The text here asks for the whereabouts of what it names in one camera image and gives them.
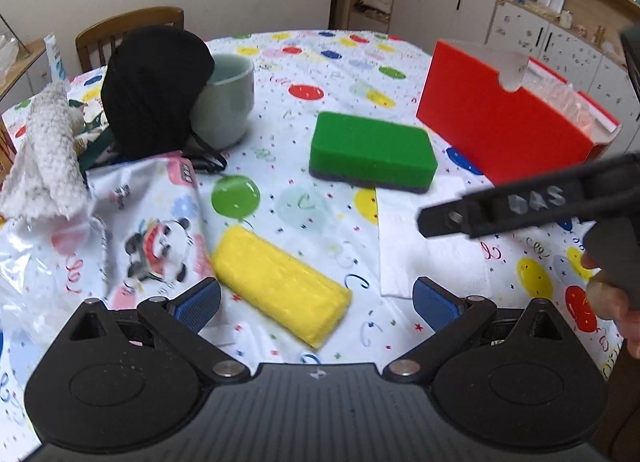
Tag merry christmas fabric bag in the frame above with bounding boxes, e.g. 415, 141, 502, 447
68, 99, 118, 176

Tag black face mask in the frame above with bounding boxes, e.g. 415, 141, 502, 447
101, 25, 227, 173

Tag brown wooden chair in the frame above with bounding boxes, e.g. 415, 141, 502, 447
75, 6, 184, 73

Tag panda print plastic pack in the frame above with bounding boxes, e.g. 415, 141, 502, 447
1, 154, 213, 346

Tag colourful dotted tablecloth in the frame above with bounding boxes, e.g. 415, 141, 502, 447
0, 28, 624, 462

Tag white cabinet wall unit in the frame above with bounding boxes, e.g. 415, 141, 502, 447
331, 0, 639, 154

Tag wooden side table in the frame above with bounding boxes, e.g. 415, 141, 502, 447
1, 18, 51, 113

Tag pale green ceramic cup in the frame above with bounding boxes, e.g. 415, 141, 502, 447
190, 53, 255, 151

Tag yellow sponge cloth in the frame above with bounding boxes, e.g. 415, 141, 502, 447
212, 226, 352, 349

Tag red cardboard shoe box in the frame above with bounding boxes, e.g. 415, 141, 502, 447
416, 39, 622, 185

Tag person's right hand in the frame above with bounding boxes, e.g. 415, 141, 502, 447
580, 253, 640, 359

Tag white paper towel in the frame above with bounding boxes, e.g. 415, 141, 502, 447
376, 176, 491, 299

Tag white fluffy knit cloth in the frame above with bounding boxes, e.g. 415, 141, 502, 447
1, 81, 88, 220

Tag white tube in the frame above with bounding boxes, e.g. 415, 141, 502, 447
43, 32, 67, 82

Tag green scrub sponge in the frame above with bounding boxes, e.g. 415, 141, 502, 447
309, 112, 438, 193

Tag bubble wrap piece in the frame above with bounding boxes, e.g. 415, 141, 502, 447
521, 70, 593, 133

